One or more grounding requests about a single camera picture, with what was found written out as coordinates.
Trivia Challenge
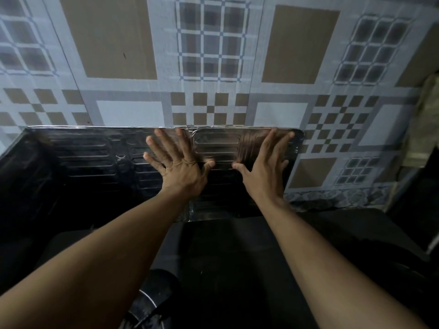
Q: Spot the person's left hand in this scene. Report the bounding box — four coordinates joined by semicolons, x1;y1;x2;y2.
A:
143;128;216;200

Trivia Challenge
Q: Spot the person's right hand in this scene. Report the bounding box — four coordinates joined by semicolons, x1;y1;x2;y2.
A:
232;127;295;204

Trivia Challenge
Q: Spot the silver foil splash guard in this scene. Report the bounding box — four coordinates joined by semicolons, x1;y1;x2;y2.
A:
0;125;305;224

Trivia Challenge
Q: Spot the person's right forearm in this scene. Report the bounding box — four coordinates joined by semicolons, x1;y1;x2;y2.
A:
254;198;429;329

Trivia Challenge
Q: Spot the person's left forearm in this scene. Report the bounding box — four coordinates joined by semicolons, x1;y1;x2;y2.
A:
0;188;199;329

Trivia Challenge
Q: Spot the black gas stove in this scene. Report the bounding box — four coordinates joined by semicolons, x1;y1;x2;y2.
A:
34;208;431;329

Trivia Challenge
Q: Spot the dark metal pot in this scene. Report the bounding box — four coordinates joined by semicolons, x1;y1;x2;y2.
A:
118;268;184;329

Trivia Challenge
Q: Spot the pale hanging cloth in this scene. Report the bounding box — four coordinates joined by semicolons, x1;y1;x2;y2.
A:
402;71;439;169

